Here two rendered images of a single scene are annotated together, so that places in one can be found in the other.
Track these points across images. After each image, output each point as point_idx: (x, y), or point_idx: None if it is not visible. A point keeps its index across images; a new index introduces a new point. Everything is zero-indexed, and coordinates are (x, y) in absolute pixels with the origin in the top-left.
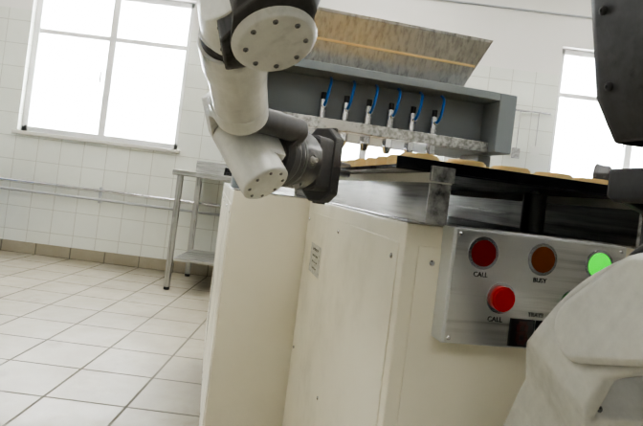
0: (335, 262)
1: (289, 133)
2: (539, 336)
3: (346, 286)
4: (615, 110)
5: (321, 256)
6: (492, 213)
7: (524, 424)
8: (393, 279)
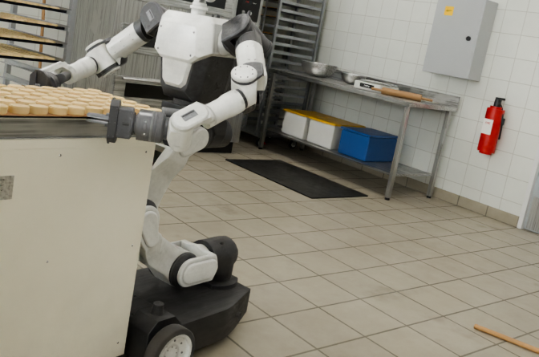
0: (59, 175)
1: None
2: (172, 155)
3: (89, 180)
4: (201, 97)
5: (18, 180)
6: None
7: (151, 183)
8: (149, 160)
